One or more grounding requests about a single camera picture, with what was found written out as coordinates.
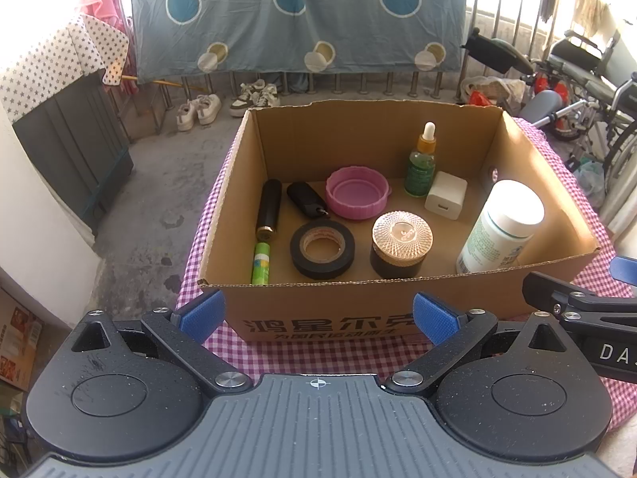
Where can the white bottle with green label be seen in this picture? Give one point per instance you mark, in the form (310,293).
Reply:
(497,229)

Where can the white star print cloth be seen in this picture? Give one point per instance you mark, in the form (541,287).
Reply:
(50,64)

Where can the black wheelchair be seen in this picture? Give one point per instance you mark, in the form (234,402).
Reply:
(582,77)

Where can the brown cardboard box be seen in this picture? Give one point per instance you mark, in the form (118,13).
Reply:
(348,134)

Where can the black cylinder bottle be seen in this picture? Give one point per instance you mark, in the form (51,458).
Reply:
(268,209)

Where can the black padded seat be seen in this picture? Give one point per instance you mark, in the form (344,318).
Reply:
(492,52)

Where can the black tape roll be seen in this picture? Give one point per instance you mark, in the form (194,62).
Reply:
(298,254)

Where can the pink plastic lid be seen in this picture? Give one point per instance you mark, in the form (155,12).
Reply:
(356,194)

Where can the yellow stick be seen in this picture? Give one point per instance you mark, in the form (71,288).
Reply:
(164,82)

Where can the white charger cube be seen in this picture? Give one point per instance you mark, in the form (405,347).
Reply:
(446,196)

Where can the beige hanging towel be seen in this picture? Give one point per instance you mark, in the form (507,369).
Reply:
(589,10)

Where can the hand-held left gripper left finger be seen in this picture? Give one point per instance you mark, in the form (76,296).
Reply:
(201,316)

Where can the dark jar with glass lid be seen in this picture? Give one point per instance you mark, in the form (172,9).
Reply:
(402,234)

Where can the dark grey cabinet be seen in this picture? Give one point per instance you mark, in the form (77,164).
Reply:
(64,144)

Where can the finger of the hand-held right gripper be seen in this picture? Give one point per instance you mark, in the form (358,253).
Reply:
(547,289)
(626,270)

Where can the green dropper bottle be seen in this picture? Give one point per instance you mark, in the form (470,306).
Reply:
(420,169)

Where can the white and brown sneaker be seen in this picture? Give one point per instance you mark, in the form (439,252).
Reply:
(268,94)
(245,102)

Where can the green lip balm tube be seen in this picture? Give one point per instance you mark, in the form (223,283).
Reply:
(261,264)

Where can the red plastic bag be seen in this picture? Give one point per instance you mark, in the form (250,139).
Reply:
(480,98)

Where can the purple checkered tablecloth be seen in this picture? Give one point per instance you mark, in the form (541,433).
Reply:
(239,353)

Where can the blue dotted bed sheet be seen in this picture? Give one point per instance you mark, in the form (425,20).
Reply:
(239,35)

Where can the beige cloth bag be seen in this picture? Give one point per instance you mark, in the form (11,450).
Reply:
(502,88)

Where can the grey padded saddle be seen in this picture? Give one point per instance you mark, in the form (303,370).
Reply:
(545,107)

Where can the colourful printed carton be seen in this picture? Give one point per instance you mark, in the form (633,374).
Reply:
(17,338)

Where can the metal balcony railing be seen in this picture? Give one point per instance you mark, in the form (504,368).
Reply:
(413,84)

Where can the green plastic bag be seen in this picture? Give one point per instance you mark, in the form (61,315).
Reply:
(589,181)

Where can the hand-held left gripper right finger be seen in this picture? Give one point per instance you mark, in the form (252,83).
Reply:
(435,318)

